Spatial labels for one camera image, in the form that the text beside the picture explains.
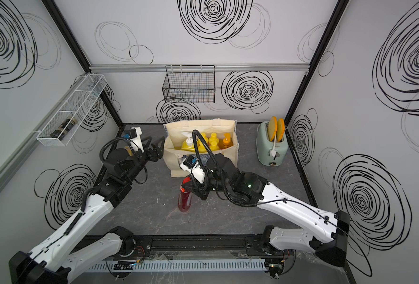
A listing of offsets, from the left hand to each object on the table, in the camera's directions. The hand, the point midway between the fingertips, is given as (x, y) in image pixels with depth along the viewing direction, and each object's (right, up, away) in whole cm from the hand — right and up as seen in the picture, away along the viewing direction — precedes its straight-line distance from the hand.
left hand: (157, 137), depth 70 cm
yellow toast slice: (+53, +5, +21) cm, 57 cm away
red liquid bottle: (+12, -23, -6) cm, 26 cm away
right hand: (+12, -16, -9) cm, 22 cm away
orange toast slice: (+57, +4, +18) cm, 60 cm away
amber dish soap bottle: (+29, -2, +17) cm, 34 cm away
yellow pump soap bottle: (+11, -3, +12) cm, 16 cm away
